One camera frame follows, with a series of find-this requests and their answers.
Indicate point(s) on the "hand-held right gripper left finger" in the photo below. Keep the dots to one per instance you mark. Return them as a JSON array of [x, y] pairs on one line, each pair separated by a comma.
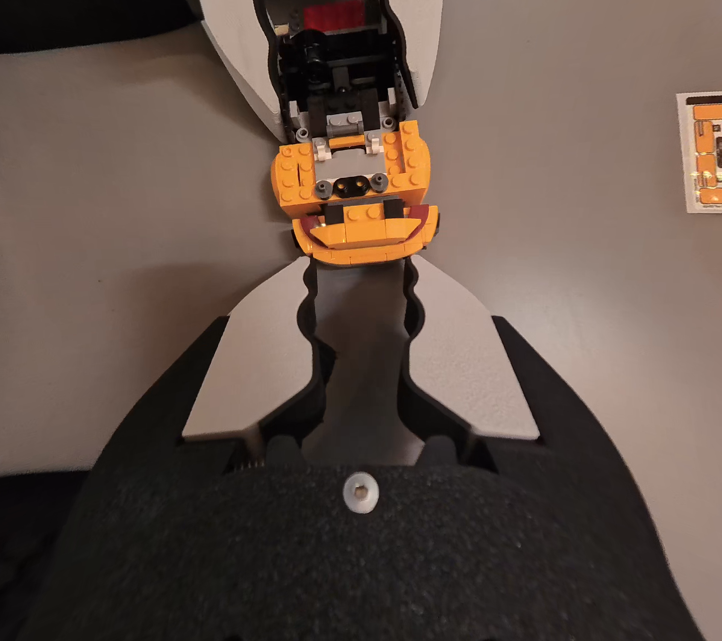
[[248, 370]]

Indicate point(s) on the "orange sticker sheet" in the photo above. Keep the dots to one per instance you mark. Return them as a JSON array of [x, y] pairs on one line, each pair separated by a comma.
[[702, 156]]

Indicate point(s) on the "orange black lego car chassis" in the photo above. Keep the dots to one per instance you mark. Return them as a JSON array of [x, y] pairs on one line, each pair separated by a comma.
[[293, 173]]

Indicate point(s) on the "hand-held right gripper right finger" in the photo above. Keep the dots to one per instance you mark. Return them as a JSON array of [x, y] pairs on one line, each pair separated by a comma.
[[474, 376]]

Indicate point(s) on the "orange black lego assembly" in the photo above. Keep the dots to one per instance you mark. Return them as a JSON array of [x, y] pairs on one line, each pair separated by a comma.
[[361, 240]]

